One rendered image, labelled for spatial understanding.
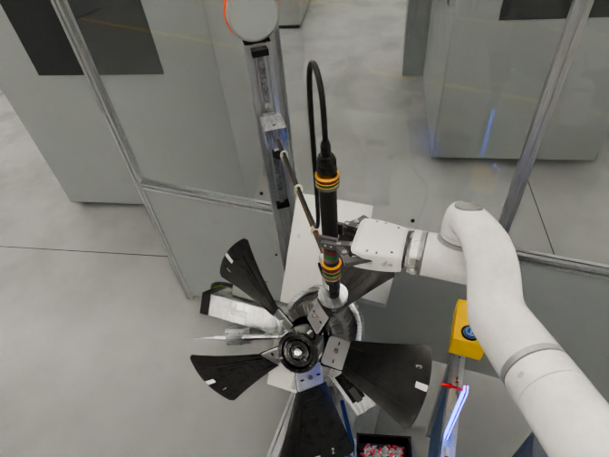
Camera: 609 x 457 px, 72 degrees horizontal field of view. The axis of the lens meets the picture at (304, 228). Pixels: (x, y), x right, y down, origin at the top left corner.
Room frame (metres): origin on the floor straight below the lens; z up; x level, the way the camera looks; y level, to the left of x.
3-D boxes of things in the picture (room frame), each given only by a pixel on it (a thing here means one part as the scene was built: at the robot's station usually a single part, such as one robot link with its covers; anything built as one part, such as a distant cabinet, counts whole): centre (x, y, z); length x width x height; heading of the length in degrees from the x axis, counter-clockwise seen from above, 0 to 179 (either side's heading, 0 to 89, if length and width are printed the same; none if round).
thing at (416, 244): (0.53, -0.21, 1.66); 0.09 x 0.03 x 0.08; 156
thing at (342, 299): (0.61, -0.05, 1.50); 0.09 x 0.07 x 0.10; 11
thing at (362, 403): (0.61, -0.11, 0.98); 0.20 x 0.16 x 0.20; 156
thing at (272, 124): (1.22, 0.06, 1.54); 0.10 x 0.07 x 0.08; 11
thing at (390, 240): (0.56, -0.15, 1.66); 0.11 x 0.10 x 0.07; 66
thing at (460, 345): (0.72, -0.50, 1.02); 0.16 x 0.10 x 0.11; 156
